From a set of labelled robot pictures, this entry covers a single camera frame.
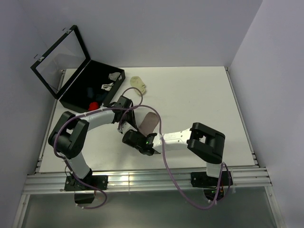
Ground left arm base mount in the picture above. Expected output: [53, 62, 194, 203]
[64, 175, 108, 209]

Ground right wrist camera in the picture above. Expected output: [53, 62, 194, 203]
[118, 122, 132, 134]

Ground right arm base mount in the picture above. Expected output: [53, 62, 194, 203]
[190, 171, 233, 201]

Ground aluminium front rail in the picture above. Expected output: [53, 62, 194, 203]
[22, 166, 272, 195]

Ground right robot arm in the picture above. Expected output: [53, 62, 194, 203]
[121, 122, 225, 185]

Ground dark blue sock in box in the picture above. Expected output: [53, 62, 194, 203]
[95, 93, 108, 103]

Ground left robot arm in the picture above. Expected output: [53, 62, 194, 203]
[48, 95, 135, 190]

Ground black display box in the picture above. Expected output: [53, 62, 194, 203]
[30, 25, 125, 113]

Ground taupe sock red striped cuff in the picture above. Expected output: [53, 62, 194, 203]
[138, 112, 159, 136]

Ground beige red reindeer sock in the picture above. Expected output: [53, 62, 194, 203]
[88, 102, 100, 111]

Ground white patterned sock in box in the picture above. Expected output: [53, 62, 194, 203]
[101, 83, 114, 91]

